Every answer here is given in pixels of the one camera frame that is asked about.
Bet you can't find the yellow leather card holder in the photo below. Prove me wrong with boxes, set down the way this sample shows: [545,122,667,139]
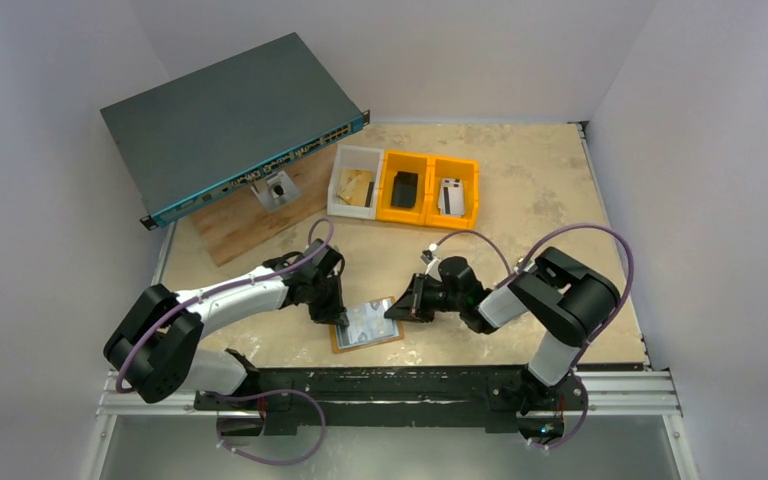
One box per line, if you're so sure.
[329,296,405,354]

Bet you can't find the gold cards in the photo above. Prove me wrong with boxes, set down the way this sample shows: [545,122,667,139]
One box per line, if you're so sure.
[337,169,375,208]

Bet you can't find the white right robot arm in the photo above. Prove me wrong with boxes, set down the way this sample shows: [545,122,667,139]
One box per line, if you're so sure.
[384,247,621,407]

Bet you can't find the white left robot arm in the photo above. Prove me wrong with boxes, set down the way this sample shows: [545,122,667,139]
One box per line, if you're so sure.
[103,239,348,409]

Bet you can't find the white VIP card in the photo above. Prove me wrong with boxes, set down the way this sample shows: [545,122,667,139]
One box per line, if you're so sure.
[348,308,396,344]

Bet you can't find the white cards with stripe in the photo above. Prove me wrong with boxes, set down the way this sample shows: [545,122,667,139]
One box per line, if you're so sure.
[438,177,466,218]

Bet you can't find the black card stack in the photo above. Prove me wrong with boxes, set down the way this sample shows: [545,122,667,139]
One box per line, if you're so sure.
[390,171,419,209]

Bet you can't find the wooden board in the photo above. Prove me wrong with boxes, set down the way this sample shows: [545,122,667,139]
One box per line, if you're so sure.
[187,145,337,266]

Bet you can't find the yellow right bin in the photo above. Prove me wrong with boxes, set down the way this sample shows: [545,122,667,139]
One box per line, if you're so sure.
[425,156,480,230]

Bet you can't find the yellow bin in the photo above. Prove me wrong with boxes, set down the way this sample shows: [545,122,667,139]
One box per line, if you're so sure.
[425,156,480,230]
[376,150,430,226]

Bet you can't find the white plastic bin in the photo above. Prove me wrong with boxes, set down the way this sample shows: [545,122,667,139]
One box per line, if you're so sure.
[327,145,385,220]

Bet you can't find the yellow middle bin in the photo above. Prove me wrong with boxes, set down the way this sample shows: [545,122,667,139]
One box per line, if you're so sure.
[376,150,430,226]

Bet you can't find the grey metal bracket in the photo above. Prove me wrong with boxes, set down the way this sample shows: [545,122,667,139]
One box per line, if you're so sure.
[251,170,301,213]

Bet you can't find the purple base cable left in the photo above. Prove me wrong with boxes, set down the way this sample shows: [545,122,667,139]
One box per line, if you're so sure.
[215,389,328,468]

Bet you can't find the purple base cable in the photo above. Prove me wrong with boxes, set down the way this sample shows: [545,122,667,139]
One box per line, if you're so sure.
[215,389,328,468]
[524,374,587,452]

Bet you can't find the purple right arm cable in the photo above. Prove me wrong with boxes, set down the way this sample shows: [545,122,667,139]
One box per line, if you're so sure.
[423,222,636,366]

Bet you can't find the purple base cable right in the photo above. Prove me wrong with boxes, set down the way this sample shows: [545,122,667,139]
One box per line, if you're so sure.
[524,374,587,452]

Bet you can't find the grey network switch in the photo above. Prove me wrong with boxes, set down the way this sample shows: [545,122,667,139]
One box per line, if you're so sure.
[100,33,370,230]

